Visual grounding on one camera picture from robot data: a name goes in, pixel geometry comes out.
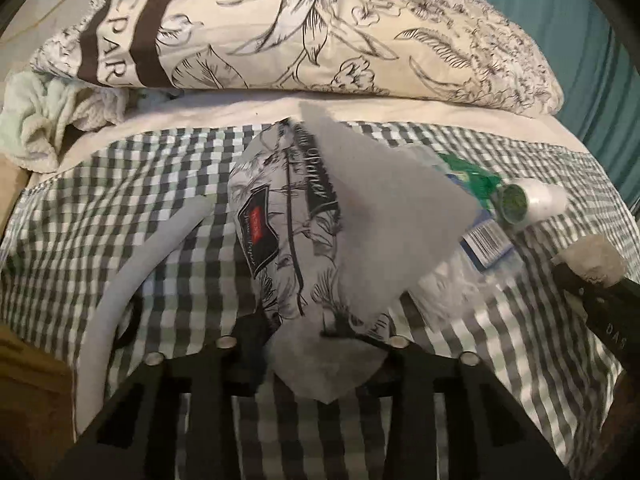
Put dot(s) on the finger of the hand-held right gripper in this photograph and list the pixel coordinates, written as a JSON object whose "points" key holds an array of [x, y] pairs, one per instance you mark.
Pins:
{"points": [[605, 320]]}

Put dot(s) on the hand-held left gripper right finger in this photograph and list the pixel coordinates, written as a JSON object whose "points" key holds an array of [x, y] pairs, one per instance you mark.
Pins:
{"points": [[420, 385]]}

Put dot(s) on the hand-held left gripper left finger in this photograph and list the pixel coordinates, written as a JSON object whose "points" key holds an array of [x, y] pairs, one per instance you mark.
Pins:
{"points": [[210, 385]]}

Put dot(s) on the white tissue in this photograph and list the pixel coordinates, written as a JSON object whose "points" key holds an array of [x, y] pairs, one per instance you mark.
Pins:
{"points": [[595, 257]]}

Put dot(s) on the clear plastic bottle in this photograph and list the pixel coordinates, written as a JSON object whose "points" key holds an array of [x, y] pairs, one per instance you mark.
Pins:
{"points": [[450, 280]]}

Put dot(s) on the white flexible tube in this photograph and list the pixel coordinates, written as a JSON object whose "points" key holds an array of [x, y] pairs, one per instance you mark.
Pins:
{"points": [[100, 320]]}

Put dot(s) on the white bottle with green cap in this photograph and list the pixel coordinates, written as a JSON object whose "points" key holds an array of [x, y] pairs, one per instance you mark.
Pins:
{"points": [[540, 200]]}

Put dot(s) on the cardboard box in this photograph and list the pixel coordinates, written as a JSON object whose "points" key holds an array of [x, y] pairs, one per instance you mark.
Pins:
{"points": [[30, 410]]}

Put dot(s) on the grey floral tissue pack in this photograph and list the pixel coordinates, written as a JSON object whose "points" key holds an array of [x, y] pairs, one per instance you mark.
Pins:
{"points": [[350, 210]]}

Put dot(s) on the green plastic wrapper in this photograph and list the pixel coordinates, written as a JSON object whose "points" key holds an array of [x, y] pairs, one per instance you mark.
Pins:
{"points": [[470, 177]]}

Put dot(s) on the grey checkered cloth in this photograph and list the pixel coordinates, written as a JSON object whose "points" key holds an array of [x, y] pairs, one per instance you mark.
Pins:
{"points": [[150, 185]]}

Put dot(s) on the teal curtain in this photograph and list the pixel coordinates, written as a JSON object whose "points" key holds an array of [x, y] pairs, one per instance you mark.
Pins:
{"points": [[550, 25]]}

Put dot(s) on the light green towel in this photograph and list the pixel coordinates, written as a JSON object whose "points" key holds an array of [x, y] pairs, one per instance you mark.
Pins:
{"points": [[40, 120]]}

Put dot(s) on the floral printed pillow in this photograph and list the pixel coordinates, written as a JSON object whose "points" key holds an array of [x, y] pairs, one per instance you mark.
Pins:
{"points": [[300, 25]]}

